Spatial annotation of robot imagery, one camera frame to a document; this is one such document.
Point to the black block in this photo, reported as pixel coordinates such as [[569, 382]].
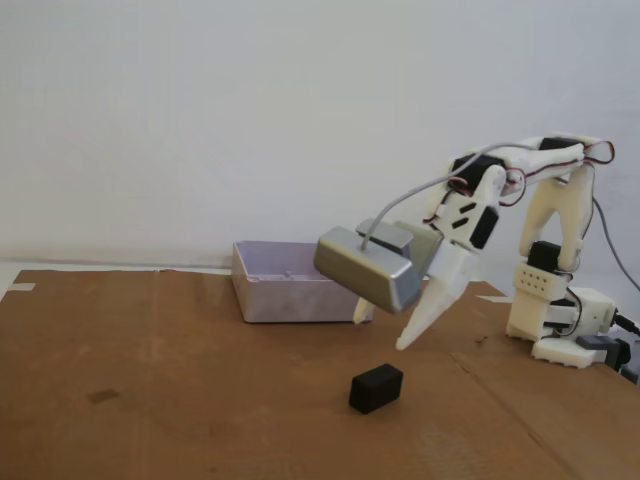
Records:
[[375, 390]]

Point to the silver webcam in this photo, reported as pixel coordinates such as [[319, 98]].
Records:
[[365, 272]]

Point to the brown cardboard sheet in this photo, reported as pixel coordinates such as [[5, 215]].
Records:
[[200, 375]]

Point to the white tape strip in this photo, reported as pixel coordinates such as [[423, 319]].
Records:
[[22, 287]]

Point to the grey webcam mount clip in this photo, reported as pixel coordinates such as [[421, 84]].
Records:
[[425, 250]]

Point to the grey table clamp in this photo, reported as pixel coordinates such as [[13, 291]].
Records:
[[595, 344]]

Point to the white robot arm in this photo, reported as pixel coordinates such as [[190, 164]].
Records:
[[595, 310]]

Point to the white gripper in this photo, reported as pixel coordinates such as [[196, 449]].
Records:
[[448, 270]]

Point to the pale grey plastic box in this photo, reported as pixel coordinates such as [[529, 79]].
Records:
[[280, 300]]

